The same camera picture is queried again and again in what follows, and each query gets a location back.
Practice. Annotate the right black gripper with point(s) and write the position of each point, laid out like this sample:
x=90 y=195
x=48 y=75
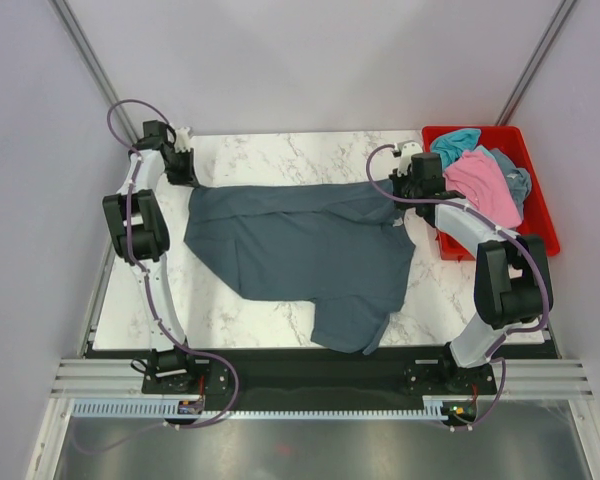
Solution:
x=397 y=181

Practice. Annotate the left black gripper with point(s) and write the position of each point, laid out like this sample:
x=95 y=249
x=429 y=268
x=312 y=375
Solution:
x=189 y=178

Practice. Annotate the dark blue-grey t shirt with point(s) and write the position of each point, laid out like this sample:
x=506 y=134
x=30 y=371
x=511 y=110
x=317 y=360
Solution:
x=338 y=246

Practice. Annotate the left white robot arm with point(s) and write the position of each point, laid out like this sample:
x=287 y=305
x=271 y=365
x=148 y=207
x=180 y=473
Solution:
x=140 y=237

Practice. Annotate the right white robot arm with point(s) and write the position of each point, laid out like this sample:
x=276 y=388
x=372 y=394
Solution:
x=512 y=284

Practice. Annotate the teal t shirt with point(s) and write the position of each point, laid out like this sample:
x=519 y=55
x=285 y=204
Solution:
x=451 y=146

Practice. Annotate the pink t shirt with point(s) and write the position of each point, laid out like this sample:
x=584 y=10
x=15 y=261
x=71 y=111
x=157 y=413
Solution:
x=479 y=179

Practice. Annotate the grey-blue t shirt in bin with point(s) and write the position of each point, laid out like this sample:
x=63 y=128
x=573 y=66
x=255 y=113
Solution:
x=517 y=179

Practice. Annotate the red plastic bin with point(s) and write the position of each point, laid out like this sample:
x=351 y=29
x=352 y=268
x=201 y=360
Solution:
x=536 y=218

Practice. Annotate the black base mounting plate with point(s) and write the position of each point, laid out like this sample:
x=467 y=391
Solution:
x=317 y=378

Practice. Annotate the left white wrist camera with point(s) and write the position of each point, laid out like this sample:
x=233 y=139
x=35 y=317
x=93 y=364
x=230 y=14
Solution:
x=183 y=140

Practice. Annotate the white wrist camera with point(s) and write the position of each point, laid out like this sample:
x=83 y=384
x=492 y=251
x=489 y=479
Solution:
x=183 y=140
x=407 y=150

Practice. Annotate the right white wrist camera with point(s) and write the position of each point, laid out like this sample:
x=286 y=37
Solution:
x=407 y=150

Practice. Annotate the left aluminium frame post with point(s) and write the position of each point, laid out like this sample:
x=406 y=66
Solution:
x=80 y=41

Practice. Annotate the aluminium frame post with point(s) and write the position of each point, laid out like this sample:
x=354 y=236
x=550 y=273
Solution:
x=539 y=55
x=80 y=41

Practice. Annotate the right aluminium frame post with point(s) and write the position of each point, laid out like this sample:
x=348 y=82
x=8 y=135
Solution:
x=539 y=55

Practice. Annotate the aluminium front rail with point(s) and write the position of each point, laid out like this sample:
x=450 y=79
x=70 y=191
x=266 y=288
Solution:
x=541 y=379

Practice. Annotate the white slotted cable duct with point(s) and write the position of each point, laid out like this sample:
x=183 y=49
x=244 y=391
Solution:
x=430 y=410

